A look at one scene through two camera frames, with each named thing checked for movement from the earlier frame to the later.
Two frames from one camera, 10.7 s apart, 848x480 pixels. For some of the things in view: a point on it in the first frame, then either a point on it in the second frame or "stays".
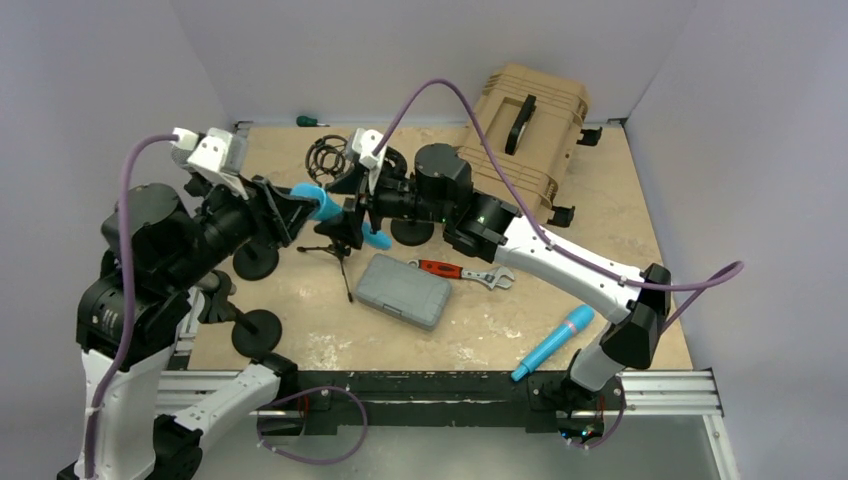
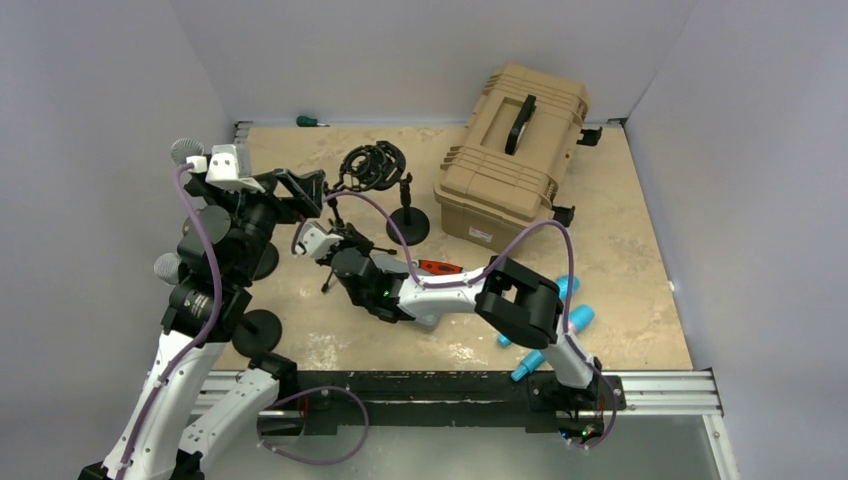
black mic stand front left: (255, 333) stays
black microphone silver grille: (198, 183) stays
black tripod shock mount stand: (328, 159) to (339, 224)
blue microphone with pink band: (578, 319) stays
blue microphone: (327, 211) to (563, 283)
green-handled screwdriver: (305, 121) stays
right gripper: (351, 183) to (352, 238)
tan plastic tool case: (531, 123) stays
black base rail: (440, 401) stays
